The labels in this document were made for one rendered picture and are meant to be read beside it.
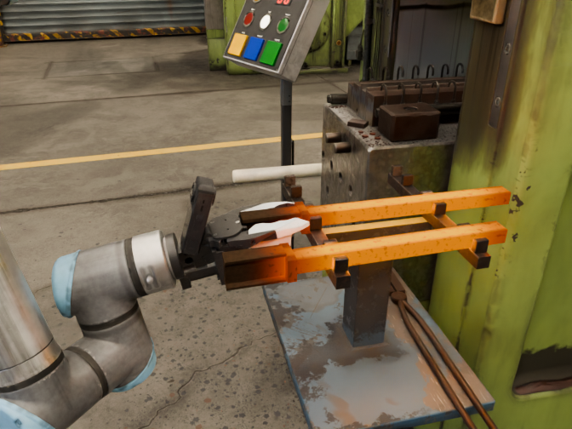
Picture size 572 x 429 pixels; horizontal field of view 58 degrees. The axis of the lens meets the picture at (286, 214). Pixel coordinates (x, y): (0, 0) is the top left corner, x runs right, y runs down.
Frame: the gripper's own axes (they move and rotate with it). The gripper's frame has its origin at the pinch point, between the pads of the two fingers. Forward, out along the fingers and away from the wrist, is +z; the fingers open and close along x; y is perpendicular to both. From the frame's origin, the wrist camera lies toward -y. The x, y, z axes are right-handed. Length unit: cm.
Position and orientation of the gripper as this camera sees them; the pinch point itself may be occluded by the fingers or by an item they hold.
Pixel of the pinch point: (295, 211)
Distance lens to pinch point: 79.8
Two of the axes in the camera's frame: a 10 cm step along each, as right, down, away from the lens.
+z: 9.6, -2.6, 1.2
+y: 1.7, 8.6, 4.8
